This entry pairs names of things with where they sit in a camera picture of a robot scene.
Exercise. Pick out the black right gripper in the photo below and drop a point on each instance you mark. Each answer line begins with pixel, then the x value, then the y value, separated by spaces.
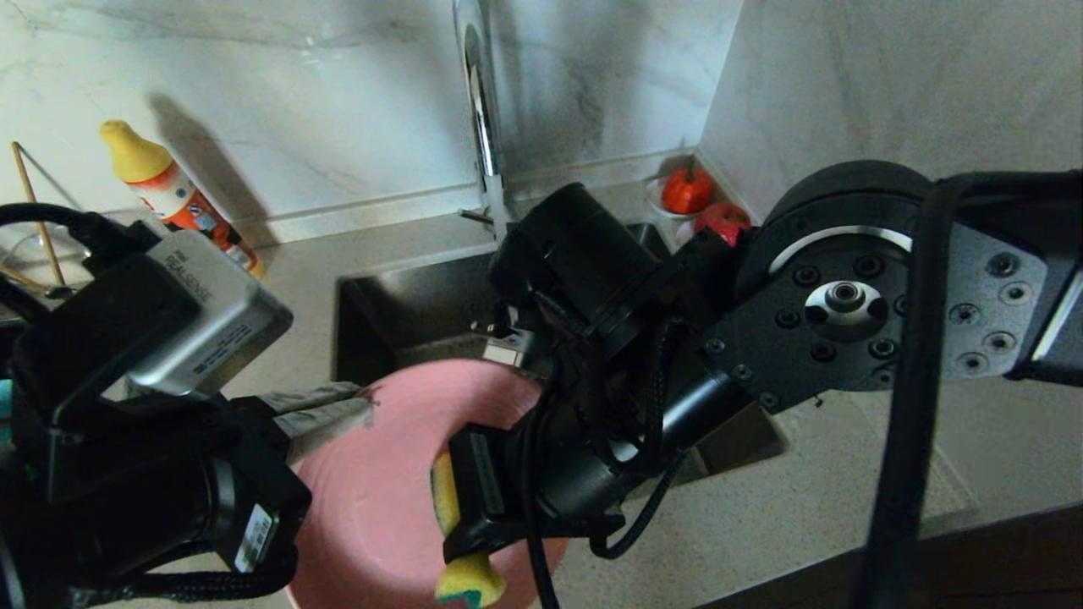
pixel 592 338

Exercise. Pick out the yellow sponge green backing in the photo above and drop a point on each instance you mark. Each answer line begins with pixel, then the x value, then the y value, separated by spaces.
pixel 465 579

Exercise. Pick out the chrome kitchen faucet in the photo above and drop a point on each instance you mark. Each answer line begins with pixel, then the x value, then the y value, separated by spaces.
pixel 481 110

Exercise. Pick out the stainless steel sink basin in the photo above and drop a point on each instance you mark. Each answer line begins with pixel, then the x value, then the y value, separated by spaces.
pixel 406 313

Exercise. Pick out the clear glass jug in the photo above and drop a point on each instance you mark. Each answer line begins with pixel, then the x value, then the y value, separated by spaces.
pixel 34 254

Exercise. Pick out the red tomato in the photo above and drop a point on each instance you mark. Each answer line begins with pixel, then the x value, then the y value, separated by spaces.
pixel 687 189

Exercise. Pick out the pink plate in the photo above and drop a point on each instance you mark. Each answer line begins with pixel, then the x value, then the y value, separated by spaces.
pixel 381 507

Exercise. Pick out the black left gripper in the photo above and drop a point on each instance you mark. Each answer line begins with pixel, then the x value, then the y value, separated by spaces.
pixel 144 482

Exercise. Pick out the small white dish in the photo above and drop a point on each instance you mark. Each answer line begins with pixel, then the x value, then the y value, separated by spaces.
pixel 653 200

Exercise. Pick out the orange detergent bottle yellow cap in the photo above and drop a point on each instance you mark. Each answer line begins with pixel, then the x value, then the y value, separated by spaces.
pixel 169 190

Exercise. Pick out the red apple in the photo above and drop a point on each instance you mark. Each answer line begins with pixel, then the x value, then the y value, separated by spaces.
pixel 723 222

